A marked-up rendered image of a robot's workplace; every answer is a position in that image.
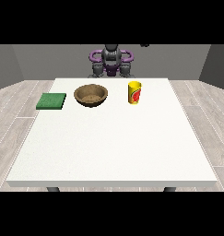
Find grey robot trunk purple rings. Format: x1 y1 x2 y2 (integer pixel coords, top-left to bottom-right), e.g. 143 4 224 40
88 44 136 79

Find yellow cup with melon print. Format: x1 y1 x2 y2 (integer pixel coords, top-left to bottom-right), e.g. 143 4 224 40
127 80 143 106

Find green square pad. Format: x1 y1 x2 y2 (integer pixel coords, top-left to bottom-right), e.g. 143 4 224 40
35 92 67 111

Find brown wooden bowl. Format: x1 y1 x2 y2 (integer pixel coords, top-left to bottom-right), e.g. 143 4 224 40
73 84 109 109

